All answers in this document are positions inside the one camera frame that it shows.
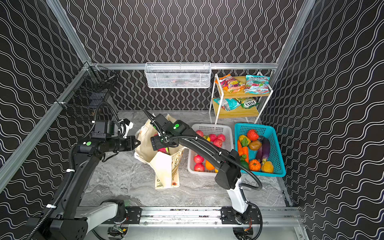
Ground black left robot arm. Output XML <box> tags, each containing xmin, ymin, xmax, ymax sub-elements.
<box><xmin>26</xmin><ymin>102</ymin><xmax>140</xmax><ymax>240</ymax></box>

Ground orange carrot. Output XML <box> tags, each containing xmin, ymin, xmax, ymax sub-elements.
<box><xmin>237</xmin><ymin>140</ymin><xmax>244</xmax><ymax>157</ymax></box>
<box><xmin>242</xmin><ymin>147</ymin><xmax>249</xmax><ymax>163</ymax></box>

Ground brown potato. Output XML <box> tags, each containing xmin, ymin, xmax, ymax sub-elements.
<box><xmin>248</xmin><ymin>140</ymin><xmax>262</xmax><ymax>151</ymax></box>

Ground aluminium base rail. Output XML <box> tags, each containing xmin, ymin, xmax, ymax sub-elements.
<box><xmin>56</xmin><ymin>205</ymin><xmax>304</xmax><ymax>228</ymax></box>

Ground cream canvas grocery bag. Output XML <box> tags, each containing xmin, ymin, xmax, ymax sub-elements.
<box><xmin>134</xmin><ymin>120</ymin><xmax>185</xmax><ymax>190</ymax></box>

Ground yellow bell pepper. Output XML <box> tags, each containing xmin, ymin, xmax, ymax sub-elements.
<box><xmin>239</xmin><ymin>135</ymin><xmax>252</xmax><ymax>147</ymax></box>

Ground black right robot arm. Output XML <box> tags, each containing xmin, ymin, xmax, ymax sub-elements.
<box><xmin>143</xmin><ymin>109</ymin><xmax>263</xmax><ymax>225</ymax></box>

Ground purple eggplant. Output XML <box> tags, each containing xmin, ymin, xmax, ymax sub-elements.
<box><xmin>256</xmin><ymin>137</ymin><xmax>271</xmax><ymax>165</ymax></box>

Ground red bell pepper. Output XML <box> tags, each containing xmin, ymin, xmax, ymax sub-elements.
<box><xmin>247</xmin><ymin>129</ymin><xmax>260</xmax><ymax>142</ymax></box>

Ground red apple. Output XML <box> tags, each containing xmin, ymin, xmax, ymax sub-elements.
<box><xmin>209</xmin><ymin>134</ymin><xmax>217</xmax><ymax>142</ymax></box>
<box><xmin>213</xmin><ymin>138</ymin><xmax>224</xmax><ymax>148</ymax></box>
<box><xmin>196</xmin><ymin>130</ymin><xmax>204</xmax><ymax>137</ymax></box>
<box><xmin>217</xmin><ymin>134</ymin><xmax>226</xmax><ymax>142</ymax></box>
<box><xmin>194</xmin><ymin>163</ymin><xmax>205</xmax><ymax>172</ymax></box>
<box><xmin>194</xmin><ymin>155</ymin><xmax>204</xmax><ymax>164</ymax></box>

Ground green white snack bag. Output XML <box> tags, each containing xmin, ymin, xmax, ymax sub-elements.
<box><xmin>236</xmin><ymin>98</ymin><xmax>259</xmax><ymax>109</ymax></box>

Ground orange crinkled fruit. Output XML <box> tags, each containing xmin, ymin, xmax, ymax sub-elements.
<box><xmin>205</xmin><ymin>161</ymin><xmax>215</xmax><ymax>171</ymax></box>

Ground black wire wall basket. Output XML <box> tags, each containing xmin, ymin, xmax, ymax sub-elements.
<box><xmin>61</xmin><ymin>65</ymin><xmax>118</xmax><ymax>122</ymax></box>

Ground white plastic basket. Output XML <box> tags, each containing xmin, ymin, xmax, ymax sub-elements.
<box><xmin>187</xmin><ymin>123</ymin><xmax>236</xmax><ymax>176</ymax></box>

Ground teal plastic basket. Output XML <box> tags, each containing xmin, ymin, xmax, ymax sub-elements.
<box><xmin>235</xmin><ymin>123</ymin><xmax>286</xmax><ymax>178</ymax></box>

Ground teal snack bag lower shelf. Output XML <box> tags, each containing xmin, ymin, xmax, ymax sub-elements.
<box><xmin>213</xmin><ymin>98</ymin><xmax>240</xmax><ymax>112</ymax></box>

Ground white wooden two-tier shelf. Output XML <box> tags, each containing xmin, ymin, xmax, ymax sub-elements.
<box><xmin>209</xmin><ymin>74</ymin><xmax>274</xmax><ymax>124</ymax></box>

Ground pink dragon fruit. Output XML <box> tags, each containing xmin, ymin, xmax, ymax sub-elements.
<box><xmin>158</xmin><ymin>148</ymin><xmax>170</xmax><ymax>155</ymax></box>

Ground orange snack bag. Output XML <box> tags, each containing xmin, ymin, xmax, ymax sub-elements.
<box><xmin>215</xmin><ymin>74</ymin><xmax>246</xmax><ymax>94</ymax></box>

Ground teal pink snack bag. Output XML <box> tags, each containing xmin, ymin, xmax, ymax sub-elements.
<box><xmin>244</xmin><ymin>75</ymin><xmax>270</xmax><ymax>95</ymax></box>

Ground orange pumpkin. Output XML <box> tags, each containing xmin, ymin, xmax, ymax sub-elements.
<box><xmin>249</xmin><ymin>159</ymin><xmax>262</xmax><ymax>172</ymax></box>

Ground green vegetable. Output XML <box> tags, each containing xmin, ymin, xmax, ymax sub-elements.
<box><xmin>241</xmin><ymin>160</ymin><xmax>249</xmax><ymax>170</ymax></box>

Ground white wire wall basket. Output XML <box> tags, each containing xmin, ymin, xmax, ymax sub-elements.
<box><xmin>144</xmin><ymin>62</ymin><xmax>212</xmax><ymax>89</ymax></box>

